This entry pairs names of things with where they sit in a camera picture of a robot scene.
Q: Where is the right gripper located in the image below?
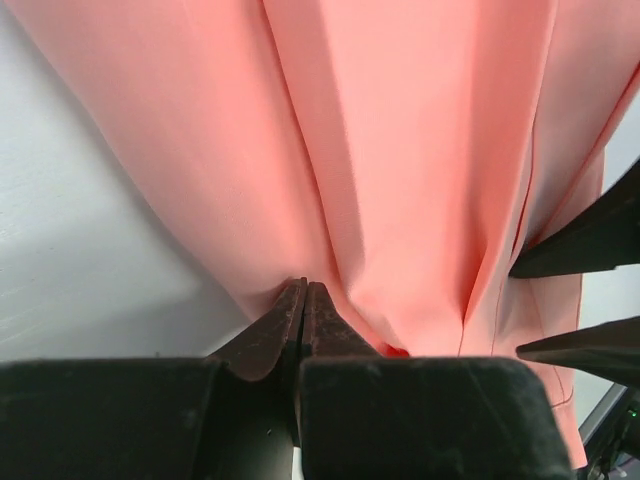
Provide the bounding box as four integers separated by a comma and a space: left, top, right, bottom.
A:
516, 317, 639, 480

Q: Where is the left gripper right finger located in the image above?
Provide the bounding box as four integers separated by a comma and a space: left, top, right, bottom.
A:
298, 282, 574, 479

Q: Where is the pink skirt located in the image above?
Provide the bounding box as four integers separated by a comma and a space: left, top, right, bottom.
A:
7, 0, 640, 471

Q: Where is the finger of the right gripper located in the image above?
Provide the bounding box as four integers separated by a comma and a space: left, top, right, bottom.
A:
509, 163, 639, 279

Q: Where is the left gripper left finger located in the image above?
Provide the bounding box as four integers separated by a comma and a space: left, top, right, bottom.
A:
1, 279, 308, 479

